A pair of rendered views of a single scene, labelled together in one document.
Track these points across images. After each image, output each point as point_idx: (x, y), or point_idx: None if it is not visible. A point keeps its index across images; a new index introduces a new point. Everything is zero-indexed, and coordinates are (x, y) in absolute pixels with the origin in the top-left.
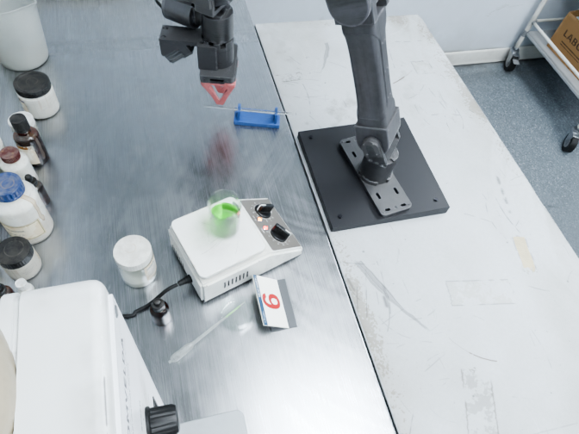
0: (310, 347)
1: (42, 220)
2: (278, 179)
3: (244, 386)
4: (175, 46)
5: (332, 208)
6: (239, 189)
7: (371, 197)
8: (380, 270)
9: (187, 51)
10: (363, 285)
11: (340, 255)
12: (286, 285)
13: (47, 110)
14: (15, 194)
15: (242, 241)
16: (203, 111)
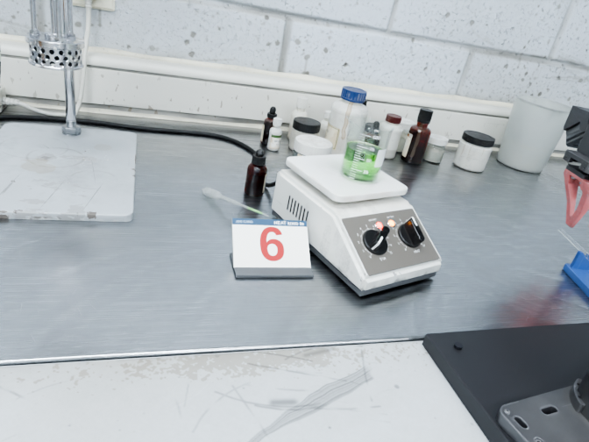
0: (200, 285)
1: (340, 137)
2: (494, 297)
3: (160, 227)
4: (579, 117)
5: (470, 338)
6: (449, 259)
7: (535, 395)
8: (358, 408)
9: (585, 127)
10: (317, 371)
11: (376, 349)
12: (302, 274)
13: (464, 160)
14: (347, 93)
15: (341, 182)
16: (558, 246)
